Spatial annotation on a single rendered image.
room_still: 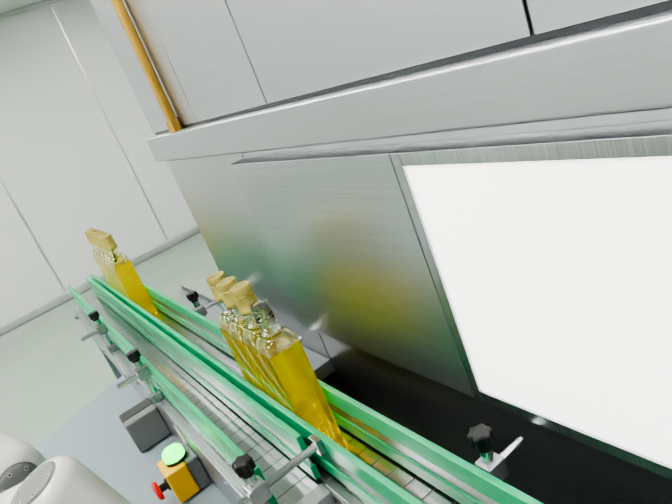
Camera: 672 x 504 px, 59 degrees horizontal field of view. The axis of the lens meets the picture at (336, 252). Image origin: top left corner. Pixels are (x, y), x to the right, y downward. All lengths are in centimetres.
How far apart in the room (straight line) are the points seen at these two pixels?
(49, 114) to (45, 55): 57
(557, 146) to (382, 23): 24
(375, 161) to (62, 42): 626
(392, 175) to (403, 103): 9
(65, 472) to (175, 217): 641
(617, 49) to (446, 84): 17
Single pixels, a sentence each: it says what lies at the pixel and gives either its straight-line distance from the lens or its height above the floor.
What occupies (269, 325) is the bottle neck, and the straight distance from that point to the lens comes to 91.
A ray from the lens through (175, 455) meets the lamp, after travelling 127.
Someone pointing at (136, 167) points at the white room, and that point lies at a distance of 686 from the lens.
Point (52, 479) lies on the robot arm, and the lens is 62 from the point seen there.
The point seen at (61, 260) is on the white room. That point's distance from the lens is 676.
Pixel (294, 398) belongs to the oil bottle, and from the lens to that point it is 95.
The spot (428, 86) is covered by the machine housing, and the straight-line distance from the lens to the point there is 61.
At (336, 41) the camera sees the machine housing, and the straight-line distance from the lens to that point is 74.
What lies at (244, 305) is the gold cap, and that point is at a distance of 95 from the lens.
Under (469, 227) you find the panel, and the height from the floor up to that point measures 123.
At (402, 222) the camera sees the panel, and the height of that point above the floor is 123.
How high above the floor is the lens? 146
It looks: 19 degrees down
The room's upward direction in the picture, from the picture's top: 22 degrees counter-clockwise
